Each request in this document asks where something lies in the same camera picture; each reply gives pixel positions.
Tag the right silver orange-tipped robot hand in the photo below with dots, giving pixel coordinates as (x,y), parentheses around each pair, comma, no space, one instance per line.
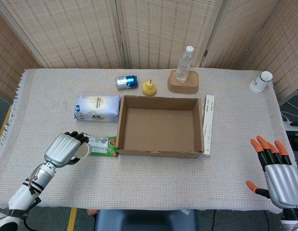
(283,183)

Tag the left silver black-fingered robot hand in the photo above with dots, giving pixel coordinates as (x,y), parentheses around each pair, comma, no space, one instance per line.
(61,149)

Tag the small white paper cup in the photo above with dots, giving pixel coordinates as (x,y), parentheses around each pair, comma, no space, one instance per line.
(83,151)

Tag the green snack packet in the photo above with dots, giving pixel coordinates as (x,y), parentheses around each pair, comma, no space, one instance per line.
(103,146)

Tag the blue-and-white tissue pack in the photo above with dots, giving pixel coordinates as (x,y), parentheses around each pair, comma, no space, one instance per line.
(98,108)

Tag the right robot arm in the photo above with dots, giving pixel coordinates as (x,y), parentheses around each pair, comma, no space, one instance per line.
(292,220)

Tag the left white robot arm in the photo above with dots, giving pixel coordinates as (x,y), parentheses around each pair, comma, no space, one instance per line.
(21,195)

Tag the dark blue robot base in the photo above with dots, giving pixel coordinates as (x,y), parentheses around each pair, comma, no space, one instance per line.
(144,220)

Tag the long white carton box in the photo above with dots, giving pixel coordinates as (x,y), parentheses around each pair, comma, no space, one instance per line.
(208,125)

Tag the open brown cardboard box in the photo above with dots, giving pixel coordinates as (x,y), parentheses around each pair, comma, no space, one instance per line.
(161,130)

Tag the upside-down white paper cup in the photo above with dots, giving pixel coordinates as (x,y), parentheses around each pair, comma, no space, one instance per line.
(259,83)

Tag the white power strip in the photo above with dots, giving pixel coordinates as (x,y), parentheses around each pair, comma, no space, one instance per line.
(289,126)

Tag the blue silver soda can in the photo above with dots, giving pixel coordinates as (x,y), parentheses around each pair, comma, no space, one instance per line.
(127,82)

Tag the woven beige tablecloth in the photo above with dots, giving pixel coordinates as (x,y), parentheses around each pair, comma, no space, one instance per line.
(151,183)

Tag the yellow pear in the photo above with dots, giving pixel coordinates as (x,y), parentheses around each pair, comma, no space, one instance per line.
(149,89)

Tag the woven folding screen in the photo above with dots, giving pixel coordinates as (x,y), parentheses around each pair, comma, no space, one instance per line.
(79,31)

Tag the brown paper tray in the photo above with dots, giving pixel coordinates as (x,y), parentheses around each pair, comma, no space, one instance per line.
(193,84)

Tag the clear plastic water bottle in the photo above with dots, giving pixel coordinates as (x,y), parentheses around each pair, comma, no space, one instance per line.
(183,67)

